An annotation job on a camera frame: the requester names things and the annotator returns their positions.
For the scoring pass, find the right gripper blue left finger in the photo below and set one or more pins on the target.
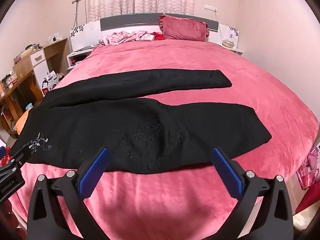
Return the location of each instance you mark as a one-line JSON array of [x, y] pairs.
[[75, 186]]

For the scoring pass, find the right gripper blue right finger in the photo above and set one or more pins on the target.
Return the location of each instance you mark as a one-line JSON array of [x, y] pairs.
[[243, 186]]

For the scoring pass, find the black embroidered pants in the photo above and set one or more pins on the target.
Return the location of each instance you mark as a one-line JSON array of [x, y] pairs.
[[143, 136]]

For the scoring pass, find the orange plastic stool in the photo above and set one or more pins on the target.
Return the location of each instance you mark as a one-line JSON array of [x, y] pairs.
[[21, 121]]

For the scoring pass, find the pink velvet bed cover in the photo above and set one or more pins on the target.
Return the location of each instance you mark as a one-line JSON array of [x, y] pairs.
[[189, 202]]

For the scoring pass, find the pink plastic gift bag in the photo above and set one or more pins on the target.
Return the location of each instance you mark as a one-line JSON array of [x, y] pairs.
[[308, 172]]

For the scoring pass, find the wooden desk with shelves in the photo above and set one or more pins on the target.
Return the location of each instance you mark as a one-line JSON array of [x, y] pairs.
[[26, 90]]

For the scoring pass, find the red white cardboard box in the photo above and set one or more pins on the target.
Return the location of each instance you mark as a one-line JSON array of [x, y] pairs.
[[49, 82]]

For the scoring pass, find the white drawer cabinet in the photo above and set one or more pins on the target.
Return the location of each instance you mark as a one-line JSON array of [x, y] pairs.
[[40, 66]]

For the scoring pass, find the white left nightstand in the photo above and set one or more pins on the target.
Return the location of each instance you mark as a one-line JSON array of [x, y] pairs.
[[83, 39]]

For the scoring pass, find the white nightstand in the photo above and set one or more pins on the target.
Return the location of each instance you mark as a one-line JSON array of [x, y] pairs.
[[228, 38], [83, 39]]

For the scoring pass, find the white right nightstand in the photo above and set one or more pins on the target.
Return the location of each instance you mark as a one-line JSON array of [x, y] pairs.
[[228, 38]]

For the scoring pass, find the pink floral crumpled garment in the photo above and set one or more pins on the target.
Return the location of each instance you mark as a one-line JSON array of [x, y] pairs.
[[124, 37]]

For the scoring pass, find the red garment on bed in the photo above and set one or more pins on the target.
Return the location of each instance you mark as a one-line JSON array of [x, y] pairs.
[[157, 36]]

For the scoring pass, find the dark pink ruffled pillow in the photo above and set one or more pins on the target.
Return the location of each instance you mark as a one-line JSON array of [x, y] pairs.
[[177, 28]]

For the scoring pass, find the grey white headboard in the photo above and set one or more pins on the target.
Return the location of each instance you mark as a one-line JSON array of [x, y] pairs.
[[144, 19]]

